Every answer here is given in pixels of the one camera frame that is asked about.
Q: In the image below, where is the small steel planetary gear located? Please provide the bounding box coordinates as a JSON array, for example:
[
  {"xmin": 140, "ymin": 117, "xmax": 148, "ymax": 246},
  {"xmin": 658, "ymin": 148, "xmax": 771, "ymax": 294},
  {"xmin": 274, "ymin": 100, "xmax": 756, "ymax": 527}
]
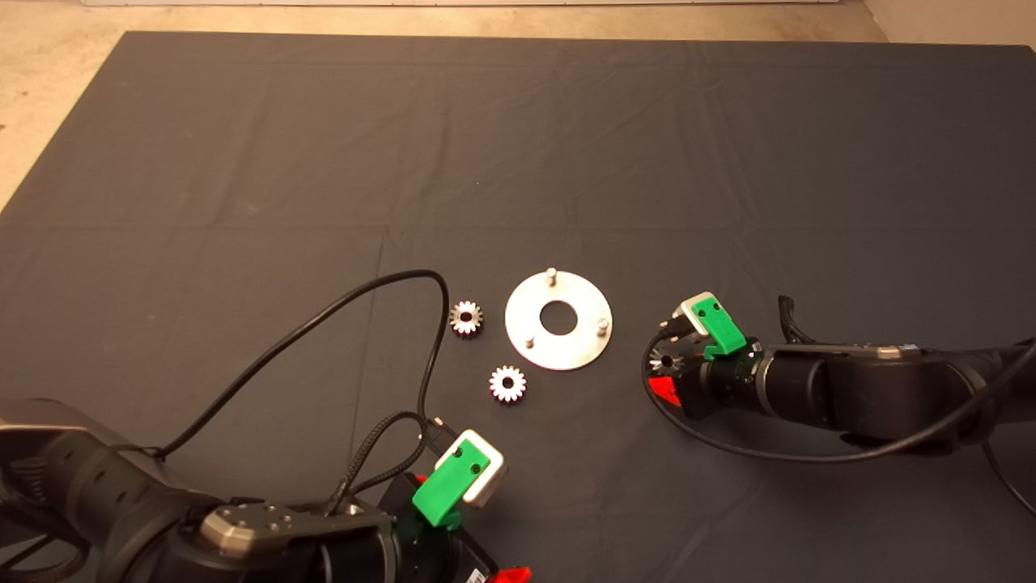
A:
[
  {"xmin": 647, "ymin": 344, "xmax": 690, "ymax": 380},
  {"xmin": 488, "ymin": 365, "xmax": 528, "ymax": 405},
  {"xmin": 448, "ymin": 300, "xmax": 485, "ymax": 338}
]

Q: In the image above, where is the braided black wrist cable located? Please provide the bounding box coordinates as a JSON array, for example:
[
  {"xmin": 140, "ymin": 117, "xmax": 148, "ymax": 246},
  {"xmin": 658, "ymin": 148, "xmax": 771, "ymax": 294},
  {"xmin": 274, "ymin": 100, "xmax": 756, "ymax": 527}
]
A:
[
  {"xmin": 328, "ymin": 411, "xmax": 430, "ymax": 519},
  {"xmin": 779, "ymin": 296, "xmax": 818, "ymax": 345}
]

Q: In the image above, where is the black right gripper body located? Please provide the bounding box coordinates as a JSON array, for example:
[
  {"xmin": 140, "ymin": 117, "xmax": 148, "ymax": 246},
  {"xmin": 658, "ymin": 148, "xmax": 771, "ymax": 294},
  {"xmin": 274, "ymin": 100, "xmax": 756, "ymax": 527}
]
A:
[{"xmin": 680, "ymin": 344, "xmax": 770, "ymax": 422}]

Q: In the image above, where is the green left camera mount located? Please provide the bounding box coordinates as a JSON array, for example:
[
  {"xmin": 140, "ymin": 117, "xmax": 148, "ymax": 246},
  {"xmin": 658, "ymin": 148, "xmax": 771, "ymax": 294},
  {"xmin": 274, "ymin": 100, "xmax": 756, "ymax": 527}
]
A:
[{"xmin": 412, "ymin": 443, "xmax": 492, "ymax": 529}]

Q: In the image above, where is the braided black harness loop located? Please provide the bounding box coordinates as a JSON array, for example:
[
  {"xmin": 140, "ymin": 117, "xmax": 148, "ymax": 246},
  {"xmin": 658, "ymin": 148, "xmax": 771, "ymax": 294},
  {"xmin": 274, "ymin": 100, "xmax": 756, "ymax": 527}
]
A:
[{"xmin": 0, "ymin": 466, "xmax": 94, "ymax": 582}]

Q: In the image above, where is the thin black left camera cable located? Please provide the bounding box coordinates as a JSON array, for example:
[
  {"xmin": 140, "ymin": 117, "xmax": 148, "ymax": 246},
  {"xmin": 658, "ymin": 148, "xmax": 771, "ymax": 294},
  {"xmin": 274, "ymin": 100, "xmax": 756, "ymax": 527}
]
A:
[{"xmin": 154, "ymin": 270, "xmax": 451, "ymax": 461}]

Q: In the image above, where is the braided black left wrist cable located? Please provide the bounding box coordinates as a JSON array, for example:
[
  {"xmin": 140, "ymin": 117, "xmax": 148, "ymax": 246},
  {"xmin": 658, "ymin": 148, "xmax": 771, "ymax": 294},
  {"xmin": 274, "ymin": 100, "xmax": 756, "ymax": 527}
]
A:
[{"xmin": 328, "ymin": 411, "xmax": 430, "ymax": 519}]

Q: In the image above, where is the dark grey table cloth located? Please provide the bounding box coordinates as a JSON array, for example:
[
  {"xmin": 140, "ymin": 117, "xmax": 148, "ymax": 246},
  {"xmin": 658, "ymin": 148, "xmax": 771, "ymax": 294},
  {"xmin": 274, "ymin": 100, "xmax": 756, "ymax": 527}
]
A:
[{"xmin": 0, "ymin": 32, "xmax": 1036, "ymax": 583}]

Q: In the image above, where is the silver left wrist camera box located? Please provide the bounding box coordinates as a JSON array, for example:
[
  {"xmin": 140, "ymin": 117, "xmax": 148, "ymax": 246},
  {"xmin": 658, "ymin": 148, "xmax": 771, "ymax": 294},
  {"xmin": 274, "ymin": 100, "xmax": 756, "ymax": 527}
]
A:
[{"xmin": 437, "ymin": 429, "xmax": 507, "ymax": 509}]

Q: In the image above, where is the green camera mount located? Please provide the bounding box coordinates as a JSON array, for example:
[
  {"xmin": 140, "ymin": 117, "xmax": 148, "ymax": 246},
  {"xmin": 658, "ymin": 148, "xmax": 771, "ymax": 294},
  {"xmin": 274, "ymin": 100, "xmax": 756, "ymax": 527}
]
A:
[
  {"xmin": 412, "ymin": 443, "xmax": 492, "ymax": 529},
  {"xmin": 694, "ymin": 297, "xmax": 748, "ymax": 361}
]

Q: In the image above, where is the green right camera mount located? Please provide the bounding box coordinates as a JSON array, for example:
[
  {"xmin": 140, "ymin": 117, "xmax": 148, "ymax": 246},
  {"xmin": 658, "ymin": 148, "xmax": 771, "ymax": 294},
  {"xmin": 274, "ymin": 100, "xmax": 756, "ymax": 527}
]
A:
[{"xmin": 694, "ymin": 297, "xmax": 748, "ymax": 361}]

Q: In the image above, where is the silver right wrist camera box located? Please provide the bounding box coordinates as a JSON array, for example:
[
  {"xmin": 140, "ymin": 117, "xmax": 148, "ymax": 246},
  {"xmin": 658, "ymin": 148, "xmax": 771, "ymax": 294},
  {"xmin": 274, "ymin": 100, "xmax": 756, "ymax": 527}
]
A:
[{"xmin": 680, "ymin": 291, "xmax": 717, "ymax": 339}]

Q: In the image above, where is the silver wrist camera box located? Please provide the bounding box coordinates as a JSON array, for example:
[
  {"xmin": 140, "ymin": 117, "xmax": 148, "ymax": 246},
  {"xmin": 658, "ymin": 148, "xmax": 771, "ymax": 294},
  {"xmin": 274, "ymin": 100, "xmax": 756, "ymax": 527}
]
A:
[
  {"xmin": 680, "ymin": 291, "xmax": 717, "ymax": 339},
  {"xmin": 437, "ymin": 429, "xmax": 507, "ymax": 509}
]

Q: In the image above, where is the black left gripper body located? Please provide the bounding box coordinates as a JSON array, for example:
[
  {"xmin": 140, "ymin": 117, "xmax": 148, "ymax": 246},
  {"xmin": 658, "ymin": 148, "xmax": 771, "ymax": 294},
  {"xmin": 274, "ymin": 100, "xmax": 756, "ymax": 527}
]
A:
[{"xmin": 380, "ymin": 474, "xmax": 499, "ymax": 583}]

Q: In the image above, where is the braided black right wrist cable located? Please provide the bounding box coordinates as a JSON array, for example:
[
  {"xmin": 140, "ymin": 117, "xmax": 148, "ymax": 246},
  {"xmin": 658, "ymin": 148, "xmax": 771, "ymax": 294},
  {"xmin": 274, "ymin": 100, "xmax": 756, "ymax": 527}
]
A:
[{"xmin": 779, "ymin": 296, "xmax": 818, "ymax": 345}]

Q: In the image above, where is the round metal carrier plate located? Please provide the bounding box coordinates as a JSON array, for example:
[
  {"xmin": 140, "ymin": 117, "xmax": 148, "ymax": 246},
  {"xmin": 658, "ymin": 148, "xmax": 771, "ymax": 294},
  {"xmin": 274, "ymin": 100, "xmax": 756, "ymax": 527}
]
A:
[{"xmin": 504, "ymin": 269, "xmax": 614, "ymax": 372}]

